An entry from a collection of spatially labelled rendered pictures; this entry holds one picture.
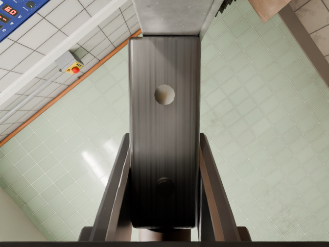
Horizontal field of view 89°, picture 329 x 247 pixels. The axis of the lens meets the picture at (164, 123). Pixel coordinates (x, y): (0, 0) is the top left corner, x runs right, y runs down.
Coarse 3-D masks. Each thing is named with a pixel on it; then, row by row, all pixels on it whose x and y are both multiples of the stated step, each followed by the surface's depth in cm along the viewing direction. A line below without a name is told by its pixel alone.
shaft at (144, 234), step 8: (144, 232) 9; (152, 232) 8; (176, 232) 8; (184, 232) 8; (144, 240) 9; (152, 240) 8; (160, 240) 8; (168, 240) 8; (176, 240) 8; (184, 240) 9
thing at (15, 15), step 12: (0, 0) 50; (12, 0) 52; (24, 0) 54; (36, 0) 56; (0, 12) 52; (12, 12) 54; (24, 12) 57; (0, 24) 55; (12, 24) 58; (0, 36) 58
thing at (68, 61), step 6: (66, 54) 92; (72, 54) 94; (60, 60) 92; (66, 60) 92; (72, 60) 92; (78, 60) 96; (60, 66) 93; (66, 66) 93; (72, 66) 94; (78, 66) 98; (66, 72) 96; (72, 72) 100
